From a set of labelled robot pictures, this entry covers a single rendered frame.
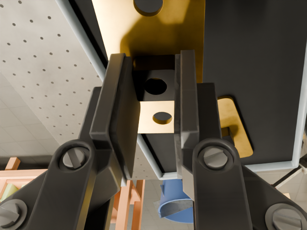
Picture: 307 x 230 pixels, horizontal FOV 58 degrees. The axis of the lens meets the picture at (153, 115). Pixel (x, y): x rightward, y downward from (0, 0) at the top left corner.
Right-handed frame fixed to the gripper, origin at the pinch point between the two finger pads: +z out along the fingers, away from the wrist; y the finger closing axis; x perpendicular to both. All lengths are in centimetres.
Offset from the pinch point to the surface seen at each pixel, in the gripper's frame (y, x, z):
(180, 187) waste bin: -4, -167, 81
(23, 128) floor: -129, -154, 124
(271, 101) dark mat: 7.5, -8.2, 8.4
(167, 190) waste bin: -14, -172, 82
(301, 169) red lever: 19.0, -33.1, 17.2
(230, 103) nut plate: 4.5, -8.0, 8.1
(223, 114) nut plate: 4.1, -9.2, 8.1
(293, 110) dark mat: 9.4, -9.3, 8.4
